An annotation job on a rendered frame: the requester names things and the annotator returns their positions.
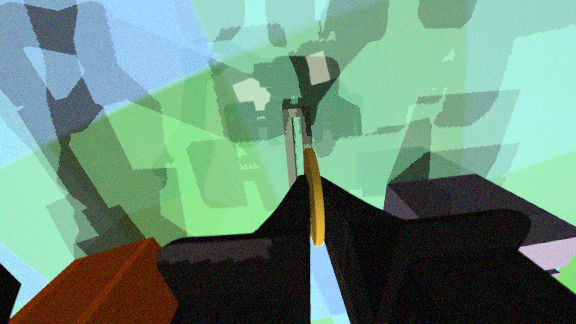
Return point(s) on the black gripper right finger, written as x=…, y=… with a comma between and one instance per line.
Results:
x=369, y=249

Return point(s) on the gold coin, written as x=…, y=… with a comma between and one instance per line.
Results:
x=311, y=170

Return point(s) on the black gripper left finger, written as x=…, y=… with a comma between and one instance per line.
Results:
x=276, y=256

